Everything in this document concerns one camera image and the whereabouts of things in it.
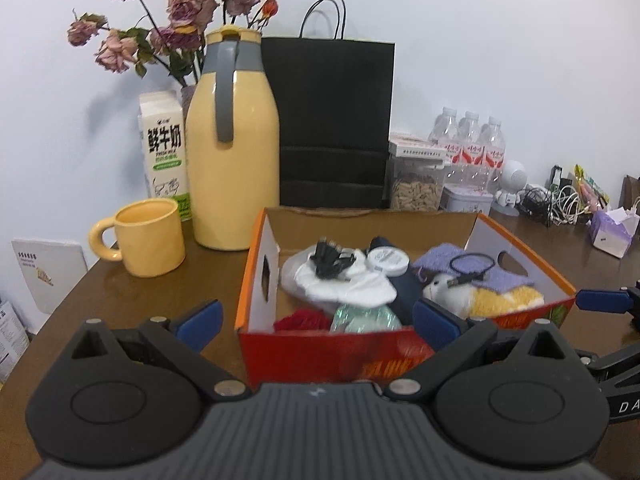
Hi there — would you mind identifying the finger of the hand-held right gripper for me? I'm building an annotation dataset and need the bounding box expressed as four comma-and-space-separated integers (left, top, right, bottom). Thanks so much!
577, 342, 640, 392
575, 282, 640, 333

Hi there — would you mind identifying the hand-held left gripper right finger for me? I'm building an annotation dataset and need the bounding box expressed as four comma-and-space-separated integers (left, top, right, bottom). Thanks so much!
384, 298, 586, 403

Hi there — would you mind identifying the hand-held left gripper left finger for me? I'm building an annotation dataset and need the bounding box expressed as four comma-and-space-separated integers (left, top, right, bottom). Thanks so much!
50, 299, 252, 403

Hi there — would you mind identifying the navy blue pouch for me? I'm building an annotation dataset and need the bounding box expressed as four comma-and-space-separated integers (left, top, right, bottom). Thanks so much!
369, 237, 431, 322

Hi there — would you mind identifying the purple knit cloth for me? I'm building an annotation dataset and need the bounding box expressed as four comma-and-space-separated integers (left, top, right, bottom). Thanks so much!
410, 243, 534, 291

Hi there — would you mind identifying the thin black usb cable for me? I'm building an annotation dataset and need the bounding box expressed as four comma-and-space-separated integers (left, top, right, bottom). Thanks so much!
447, 252, 496, 291

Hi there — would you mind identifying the round white tin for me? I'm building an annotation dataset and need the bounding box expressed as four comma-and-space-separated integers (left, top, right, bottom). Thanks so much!
366, 247, 411, 277

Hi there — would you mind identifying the white cloth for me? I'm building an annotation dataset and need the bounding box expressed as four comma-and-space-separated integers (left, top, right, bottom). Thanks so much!
279, 248, 399, 310

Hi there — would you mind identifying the red knit cloth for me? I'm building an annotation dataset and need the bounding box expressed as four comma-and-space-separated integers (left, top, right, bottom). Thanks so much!
273, 308, 334, 332

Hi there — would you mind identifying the orange red cardboard box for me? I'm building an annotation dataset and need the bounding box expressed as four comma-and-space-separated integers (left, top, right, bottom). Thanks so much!
234, 206, 577, 389

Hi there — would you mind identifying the black cable bundle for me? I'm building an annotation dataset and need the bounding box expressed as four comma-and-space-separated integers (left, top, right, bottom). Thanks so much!
309, 239, 357, 279

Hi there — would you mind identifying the white yellow plush toy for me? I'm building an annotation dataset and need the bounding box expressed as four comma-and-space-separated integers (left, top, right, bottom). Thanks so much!
422, 273, 545, 319

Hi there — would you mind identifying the purple tissue pack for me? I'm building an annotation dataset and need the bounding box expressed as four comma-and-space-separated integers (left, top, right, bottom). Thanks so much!
587, 208, 639, 260

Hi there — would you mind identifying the clear green plastic bottle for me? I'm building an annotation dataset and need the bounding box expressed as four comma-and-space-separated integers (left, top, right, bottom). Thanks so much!
329, 304, 404, 332

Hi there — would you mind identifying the yellow mug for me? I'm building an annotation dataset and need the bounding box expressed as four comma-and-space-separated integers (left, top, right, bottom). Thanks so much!
88, 197, 186, 278

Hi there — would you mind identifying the brown paper bag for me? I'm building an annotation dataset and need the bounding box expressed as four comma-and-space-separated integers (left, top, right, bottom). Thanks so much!
622, 174, 640, 211

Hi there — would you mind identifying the white tin box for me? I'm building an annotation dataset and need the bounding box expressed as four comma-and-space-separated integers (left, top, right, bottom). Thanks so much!
440, 183, 495, 215

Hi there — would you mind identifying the clear seed container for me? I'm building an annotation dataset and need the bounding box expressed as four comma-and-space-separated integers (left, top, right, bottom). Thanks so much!
388, 155, 446, 211

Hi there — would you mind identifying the white robot figurine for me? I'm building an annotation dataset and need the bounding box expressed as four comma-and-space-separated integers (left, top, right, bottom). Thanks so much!
492, 159, 531, 217

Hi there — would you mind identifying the yellow thermos jug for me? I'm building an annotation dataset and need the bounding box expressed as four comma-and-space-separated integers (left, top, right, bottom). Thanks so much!
185, 25, 280, 252

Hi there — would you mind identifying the white booklet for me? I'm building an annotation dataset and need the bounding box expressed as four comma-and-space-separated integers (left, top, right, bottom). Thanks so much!
10, 238, 89, 315

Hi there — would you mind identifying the white green milk carton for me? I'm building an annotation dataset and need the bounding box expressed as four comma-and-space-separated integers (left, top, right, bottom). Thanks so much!
138, 90, 194, 222

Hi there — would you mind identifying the clear water bottle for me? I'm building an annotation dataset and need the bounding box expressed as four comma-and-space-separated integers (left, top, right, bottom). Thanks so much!
479, 115, 506, 197
455, 109, 484, 189
428, 106, 460, 162

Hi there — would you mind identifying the flat white red carton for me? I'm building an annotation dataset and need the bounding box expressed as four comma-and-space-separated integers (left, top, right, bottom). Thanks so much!
388, 132, 447, 159

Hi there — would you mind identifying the paper stack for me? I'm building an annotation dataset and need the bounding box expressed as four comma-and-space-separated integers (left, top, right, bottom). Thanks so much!
0, 299, 30, 382

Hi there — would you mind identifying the black paper bag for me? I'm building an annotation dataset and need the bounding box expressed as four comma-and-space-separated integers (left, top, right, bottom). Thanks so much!
260, 0, 396, 210

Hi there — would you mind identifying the dried rose bouquet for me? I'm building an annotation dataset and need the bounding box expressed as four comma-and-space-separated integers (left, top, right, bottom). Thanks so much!
67, 0, 279, 87

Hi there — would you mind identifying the white cable tangle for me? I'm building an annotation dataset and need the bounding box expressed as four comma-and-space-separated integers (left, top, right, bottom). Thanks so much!
547, 184, 594, 227

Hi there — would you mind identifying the black cable tangle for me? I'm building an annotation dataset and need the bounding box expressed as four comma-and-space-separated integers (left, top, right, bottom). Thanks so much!
517, 186, 551, 224

